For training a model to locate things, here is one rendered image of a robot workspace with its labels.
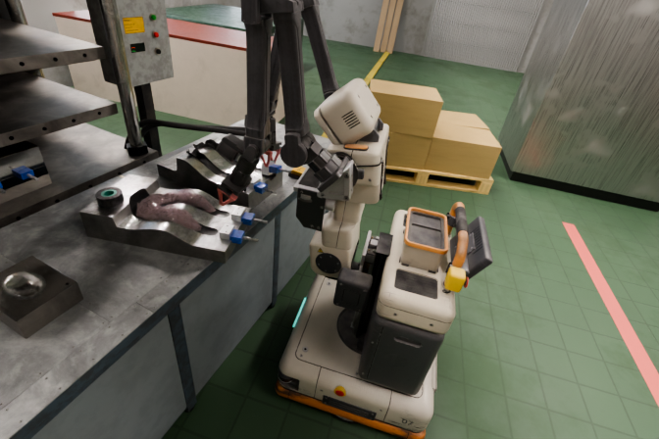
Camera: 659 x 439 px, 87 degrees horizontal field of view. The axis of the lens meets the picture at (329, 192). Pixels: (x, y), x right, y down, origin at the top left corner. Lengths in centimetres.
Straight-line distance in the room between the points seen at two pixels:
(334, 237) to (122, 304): 69
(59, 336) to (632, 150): 432
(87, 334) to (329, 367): 91
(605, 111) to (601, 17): 82
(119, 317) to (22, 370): 22
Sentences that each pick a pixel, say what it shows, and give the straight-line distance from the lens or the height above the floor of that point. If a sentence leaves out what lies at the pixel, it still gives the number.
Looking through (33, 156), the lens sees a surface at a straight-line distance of 181.
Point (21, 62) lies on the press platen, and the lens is 175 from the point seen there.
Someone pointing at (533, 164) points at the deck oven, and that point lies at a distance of 414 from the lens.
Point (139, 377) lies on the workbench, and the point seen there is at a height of 51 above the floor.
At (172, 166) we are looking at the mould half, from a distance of 171.
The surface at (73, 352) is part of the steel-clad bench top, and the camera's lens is 116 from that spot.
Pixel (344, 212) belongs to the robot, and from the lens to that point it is 126.
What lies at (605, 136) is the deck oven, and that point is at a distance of 420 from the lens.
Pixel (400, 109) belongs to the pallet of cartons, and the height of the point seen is 72.
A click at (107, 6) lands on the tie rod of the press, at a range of 181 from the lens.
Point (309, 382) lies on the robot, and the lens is 164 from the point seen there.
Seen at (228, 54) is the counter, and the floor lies 81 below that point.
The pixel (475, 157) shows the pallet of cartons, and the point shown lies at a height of 37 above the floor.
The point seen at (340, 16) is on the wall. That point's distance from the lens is 1055.
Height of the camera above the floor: 168
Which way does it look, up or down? 33 degrees down
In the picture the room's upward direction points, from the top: 8 degrees clockwise
